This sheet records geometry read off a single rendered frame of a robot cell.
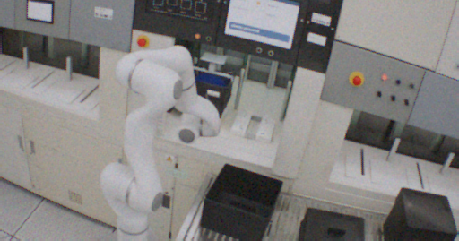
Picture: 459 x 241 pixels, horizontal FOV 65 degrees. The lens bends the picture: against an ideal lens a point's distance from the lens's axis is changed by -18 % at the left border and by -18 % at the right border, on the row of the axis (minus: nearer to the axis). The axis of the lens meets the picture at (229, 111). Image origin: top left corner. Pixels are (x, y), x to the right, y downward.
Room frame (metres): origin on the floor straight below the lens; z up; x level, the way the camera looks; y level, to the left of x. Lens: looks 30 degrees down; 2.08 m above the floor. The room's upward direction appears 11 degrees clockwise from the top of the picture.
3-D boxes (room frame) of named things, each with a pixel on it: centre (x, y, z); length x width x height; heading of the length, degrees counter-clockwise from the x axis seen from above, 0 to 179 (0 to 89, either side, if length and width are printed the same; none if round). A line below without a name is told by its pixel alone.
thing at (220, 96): (2.03, 0.13, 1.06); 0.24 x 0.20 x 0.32; 82
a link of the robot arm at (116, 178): (1.07, 0.30, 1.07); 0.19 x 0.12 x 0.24; 69
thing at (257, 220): (1.40, -0.13, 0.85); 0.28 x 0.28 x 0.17; 77
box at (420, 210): (1.33, -0.98, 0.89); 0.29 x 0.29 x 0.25; 84
